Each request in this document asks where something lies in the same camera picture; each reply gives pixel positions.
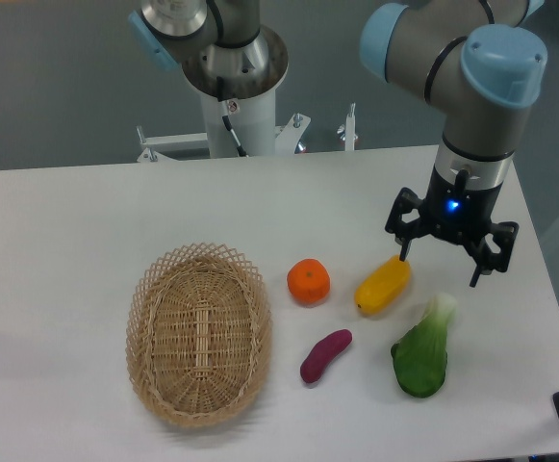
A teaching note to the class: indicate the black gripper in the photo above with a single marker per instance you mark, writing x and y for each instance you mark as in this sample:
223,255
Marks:
463,219

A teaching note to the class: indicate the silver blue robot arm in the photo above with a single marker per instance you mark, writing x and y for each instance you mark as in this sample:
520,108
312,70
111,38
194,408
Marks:
472,60

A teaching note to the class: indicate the purple sweet potato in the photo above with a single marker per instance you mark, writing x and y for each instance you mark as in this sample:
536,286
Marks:
323,353

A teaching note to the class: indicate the yellow mango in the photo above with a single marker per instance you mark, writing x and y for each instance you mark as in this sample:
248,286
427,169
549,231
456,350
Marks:
382,286

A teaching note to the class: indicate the green bok choy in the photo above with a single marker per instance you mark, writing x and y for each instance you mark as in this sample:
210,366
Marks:
419,356

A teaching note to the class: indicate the orange tangerine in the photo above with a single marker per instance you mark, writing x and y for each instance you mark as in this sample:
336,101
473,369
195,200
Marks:
308,281

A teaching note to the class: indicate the woven wicker basket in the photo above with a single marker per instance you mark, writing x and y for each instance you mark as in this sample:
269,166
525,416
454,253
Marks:
199,335

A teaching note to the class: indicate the white metal frame bracket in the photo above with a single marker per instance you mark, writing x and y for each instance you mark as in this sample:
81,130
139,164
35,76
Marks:
287,140

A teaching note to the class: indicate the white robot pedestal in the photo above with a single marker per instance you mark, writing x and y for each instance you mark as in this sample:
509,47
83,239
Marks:
252,119

